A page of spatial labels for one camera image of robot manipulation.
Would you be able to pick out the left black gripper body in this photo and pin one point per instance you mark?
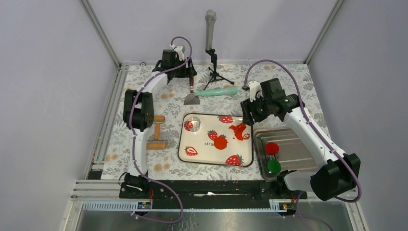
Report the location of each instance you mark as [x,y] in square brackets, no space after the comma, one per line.
[182,71]

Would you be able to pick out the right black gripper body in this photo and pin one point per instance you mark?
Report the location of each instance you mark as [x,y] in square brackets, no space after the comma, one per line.
[260,111]

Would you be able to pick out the wooden handled metal scraper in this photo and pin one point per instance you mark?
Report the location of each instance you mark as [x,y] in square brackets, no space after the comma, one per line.
[191,98]

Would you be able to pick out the orange dough scrap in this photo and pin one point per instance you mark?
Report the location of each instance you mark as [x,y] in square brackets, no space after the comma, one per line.
[239,132]

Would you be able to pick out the small round metal cup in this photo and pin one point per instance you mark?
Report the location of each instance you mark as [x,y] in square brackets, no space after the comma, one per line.
[192,124]

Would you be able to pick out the strawberry print white tray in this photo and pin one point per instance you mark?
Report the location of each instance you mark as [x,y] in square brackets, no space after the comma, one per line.
[198,147]

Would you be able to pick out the orange dough piece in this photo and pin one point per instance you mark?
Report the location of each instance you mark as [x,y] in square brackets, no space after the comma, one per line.
[220,142]

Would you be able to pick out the wooden dough roller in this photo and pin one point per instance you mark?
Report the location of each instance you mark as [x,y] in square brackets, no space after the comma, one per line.
[156,143]

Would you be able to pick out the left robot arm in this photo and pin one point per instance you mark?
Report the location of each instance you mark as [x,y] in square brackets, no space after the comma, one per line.
[138,111]

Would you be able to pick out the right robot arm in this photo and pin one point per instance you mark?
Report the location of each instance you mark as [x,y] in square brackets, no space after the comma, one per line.
[337,175]

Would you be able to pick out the red dough disc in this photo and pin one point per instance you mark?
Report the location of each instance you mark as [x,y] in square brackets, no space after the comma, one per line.
[272,148]

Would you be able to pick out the green dough disc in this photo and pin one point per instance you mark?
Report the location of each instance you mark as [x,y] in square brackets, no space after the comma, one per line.
[274,166]

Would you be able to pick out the black tripod mic stand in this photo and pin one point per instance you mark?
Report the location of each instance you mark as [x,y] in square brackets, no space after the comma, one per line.
[215,76]

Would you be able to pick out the mint green rolling pin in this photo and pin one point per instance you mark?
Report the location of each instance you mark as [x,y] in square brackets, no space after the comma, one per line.
[217,92]

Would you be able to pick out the floral pattern table mat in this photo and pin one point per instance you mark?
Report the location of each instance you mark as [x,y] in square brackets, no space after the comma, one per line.
[168,102]

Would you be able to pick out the stainless steel tray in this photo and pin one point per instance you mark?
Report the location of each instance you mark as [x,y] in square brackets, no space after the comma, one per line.
[293,155]

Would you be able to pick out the silver microphone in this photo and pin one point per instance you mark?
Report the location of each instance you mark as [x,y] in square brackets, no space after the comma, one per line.
[210,19]

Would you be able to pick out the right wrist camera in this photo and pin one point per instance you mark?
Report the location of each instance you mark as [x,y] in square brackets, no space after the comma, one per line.
[270,90]

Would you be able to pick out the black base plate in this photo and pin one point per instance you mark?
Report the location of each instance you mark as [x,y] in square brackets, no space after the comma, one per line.
[206,194]

